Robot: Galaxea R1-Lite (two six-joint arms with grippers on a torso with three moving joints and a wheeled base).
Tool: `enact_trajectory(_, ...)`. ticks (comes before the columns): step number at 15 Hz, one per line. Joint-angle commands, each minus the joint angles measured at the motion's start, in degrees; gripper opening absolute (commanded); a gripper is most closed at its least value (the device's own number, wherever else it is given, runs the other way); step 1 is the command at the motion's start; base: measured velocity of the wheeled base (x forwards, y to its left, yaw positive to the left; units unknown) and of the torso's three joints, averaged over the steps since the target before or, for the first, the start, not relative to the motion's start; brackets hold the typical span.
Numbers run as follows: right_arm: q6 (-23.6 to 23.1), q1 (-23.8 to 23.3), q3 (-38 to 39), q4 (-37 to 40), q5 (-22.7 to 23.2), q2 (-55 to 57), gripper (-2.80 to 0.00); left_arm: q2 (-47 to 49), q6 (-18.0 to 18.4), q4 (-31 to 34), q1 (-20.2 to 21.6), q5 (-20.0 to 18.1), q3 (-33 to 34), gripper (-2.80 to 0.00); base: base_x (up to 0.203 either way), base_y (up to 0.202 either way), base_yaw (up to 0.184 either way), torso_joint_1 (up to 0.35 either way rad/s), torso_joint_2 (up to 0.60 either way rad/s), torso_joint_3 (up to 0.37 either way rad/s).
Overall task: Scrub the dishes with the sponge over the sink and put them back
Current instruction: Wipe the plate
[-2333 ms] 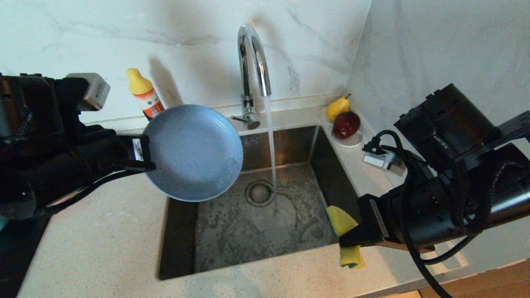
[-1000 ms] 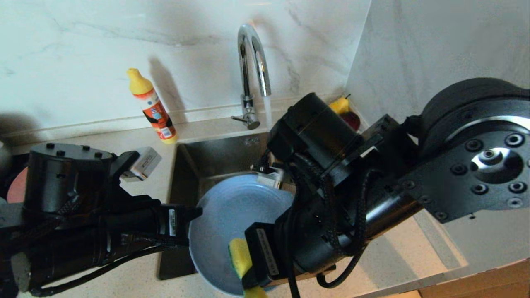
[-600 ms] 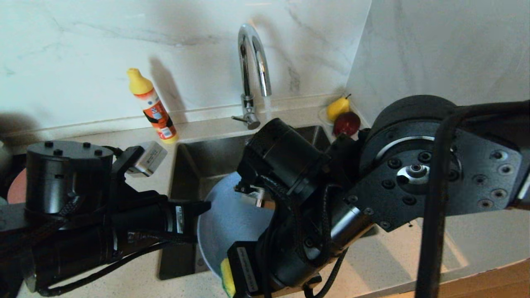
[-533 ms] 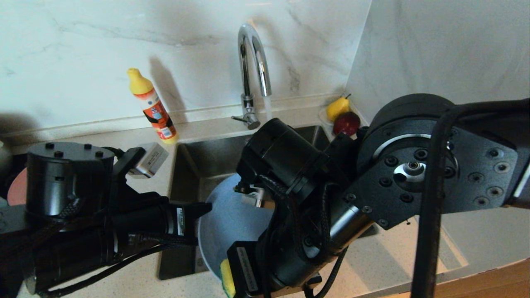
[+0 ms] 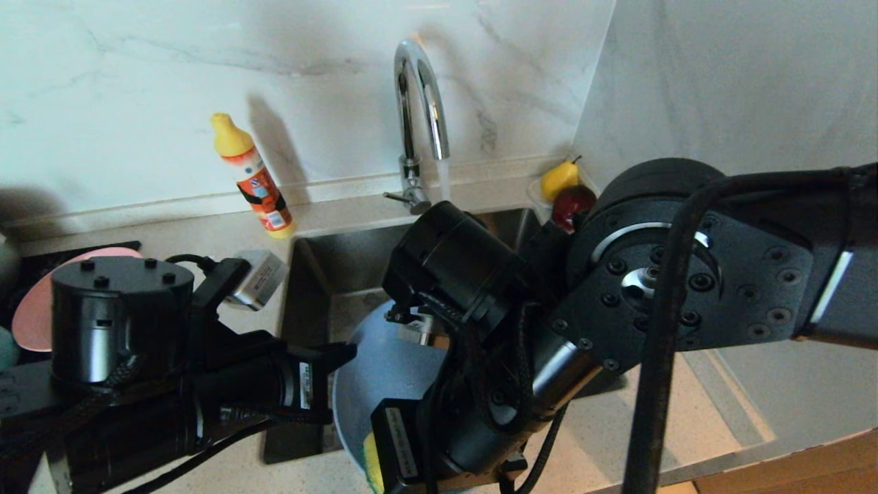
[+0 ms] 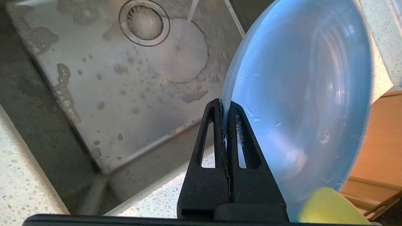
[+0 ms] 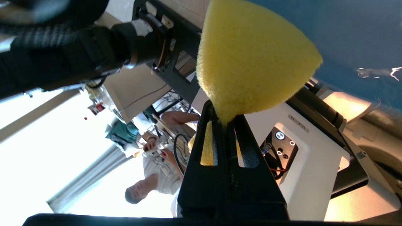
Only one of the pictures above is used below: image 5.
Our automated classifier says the blue plate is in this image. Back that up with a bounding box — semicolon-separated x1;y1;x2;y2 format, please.
333;301;467;494

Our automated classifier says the yellow sponge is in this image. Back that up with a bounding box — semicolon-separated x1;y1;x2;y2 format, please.
362;432;386;494

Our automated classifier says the orange dish soap bottle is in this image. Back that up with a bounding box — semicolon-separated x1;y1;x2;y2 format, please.
211;112;297;239

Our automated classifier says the pink plate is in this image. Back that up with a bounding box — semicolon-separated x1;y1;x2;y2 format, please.
12;247;143;352

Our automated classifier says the teal cup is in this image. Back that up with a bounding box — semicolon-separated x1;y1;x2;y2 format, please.
0;326;21;371

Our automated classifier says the stainless steel sink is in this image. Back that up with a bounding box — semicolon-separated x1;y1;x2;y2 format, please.
264;208;626;466

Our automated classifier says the chrome gooseneck faucet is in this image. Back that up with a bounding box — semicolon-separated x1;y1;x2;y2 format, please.
383;38;451;215

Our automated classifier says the black glass cooktop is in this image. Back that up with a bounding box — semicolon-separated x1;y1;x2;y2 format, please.
0;240;141;364

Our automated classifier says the dark red apple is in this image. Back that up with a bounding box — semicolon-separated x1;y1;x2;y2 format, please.
552;185;597;231

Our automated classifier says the yellow pear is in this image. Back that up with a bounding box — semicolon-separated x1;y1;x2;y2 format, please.
541;158;584;202

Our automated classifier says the wooden cabinet panel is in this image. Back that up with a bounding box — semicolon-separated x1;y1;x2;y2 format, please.
693;439;878;494

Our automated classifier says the thick black braided hose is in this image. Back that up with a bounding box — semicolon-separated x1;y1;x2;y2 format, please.
0;357;145;467
497;405;570;494

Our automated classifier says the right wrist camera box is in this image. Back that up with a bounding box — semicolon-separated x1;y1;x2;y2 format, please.
398;317;443;347

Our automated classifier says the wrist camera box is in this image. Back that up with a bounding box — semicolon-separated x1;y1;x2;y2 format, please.
223;249;289;311
398;317;443;347

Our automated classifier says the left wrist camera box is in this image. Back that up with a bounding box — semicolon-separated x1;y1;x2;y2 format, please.
223;249;289;311

